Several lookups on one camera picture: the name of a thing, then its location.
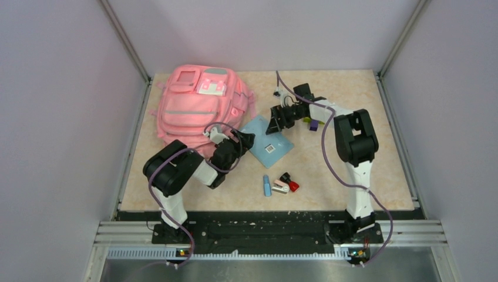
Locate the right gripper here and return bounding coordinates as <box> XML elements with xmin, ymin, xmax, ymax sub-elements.
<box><xmin>265</xmin><ymin>105</ymin><xmax>305</xmax><ymax>136</ymax></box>

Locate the light blue notebook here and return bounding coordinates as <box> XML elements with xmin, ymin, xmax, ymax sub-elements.
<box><xmin>240</xmin><ymin>115</ymin><xmax>294</xmax><ymax>169</ymax></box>

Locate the red black stamp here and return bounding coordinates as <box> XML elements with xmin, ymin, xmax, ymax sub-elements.
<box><xmin>279</xmin><ymin>172</ymin><xmax>300</xmax><ymax>192</ymax></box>

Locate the pink student backpack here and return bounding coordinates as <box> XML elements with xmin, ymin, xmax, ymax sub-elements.
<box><xmin>156</xmin><ymin>65</ymin><xmax>257</xmax><ymax>158</ymax></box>

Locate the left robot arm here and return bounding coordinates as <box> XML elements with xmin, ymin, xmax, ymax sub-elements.
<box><xmin>143</xmin><ymin>126</ymin><xmax>256</xmax><ymax>243</ymax></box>

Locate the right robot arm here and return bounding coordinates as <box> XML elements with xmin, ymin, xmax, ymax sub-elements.
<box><xmin>265</xmin><ymin>83</ymin><xmax>379</xmax><ymax>242</ymax></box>

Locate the purple toy cube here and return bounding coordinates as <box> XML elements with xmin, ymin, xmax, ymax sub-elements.
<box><xmin>309</xmin><ymin>120</ymin><xmax>319</xmax><ymax>132</ymax></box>

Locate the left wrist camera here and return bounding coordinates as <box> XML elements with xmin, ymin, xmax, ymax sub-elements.
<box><xmin>203</xmin><ymin>126</ymin><xmax>229</xmax><ymax>145</ymax></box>

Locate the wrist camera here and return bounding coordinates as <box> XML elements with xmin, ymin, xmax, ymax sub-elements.
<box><xmin>203</xmin><ymin>126</ymin><xmax>229</xmax><ymax>145</ymax></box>
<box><xmin>272</xmin><ymin>86</ymin><xmax>289</xmax><ymax>104</ymax></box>

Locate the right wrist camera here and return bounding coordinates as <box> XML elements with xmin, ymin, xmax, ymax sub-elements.
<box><xmin>272</xmin><ymin>86</ymin><xmax>289</xmax><ymax>104</ymax></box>

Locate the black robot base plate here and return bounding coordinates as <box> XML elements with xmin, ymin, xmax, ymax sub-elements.
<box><xmin>152</xmin><ymin>211</ymin><xmax>384</xmax><ymax>248</ymax></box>

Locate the aluminium frame rail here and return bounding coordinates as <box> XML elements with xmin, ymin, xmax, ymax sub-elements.
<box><xmin>97</xmin><ymin>0</ymin><xmax>151</xmax><ymax>83</ymax></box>

